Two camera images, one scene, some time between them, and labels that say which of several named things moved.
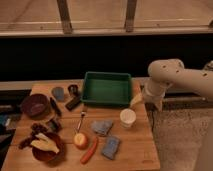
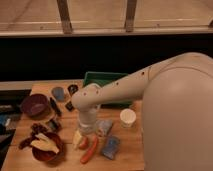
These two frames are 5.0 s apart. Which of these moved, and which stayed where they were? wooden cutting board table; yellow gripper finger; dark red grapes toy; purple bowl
Moved: yellow gripper finger
Stayed: dark red grapes toy; purple bowl; wooden cutting board table
